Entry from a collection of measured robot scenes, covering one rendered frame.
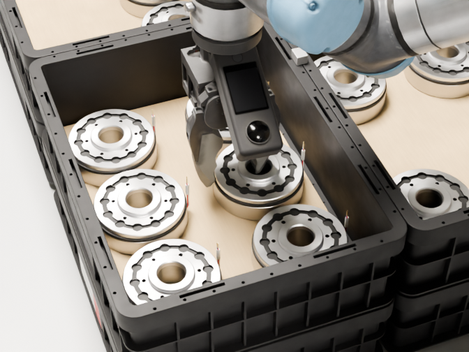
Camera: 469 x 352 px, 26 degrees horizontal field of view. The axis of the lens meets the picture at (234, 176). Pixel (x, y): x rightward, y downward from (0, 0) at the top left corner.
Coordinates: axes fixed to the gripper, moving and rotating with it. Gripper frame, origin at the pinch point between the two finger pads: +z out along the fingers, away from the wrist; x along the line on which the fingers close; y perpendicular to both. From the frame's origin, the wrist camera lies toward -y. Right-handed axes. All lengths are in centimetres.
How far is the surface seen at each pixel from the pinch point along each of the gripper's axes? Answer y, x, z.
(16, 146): 30.5, 21.3, 16.2
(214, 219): -2.8, 3.3, 3.2
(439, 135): 1.1, -27.0, 3.2
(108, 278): -14.9, 17.9, -6.8
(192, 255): -9.5, 8.1, 0.0
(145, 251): -7.2, 12.5, 0.1
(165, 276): -9.9, 11.3, 1.6
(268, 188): -3.2, -2.9, 0.0
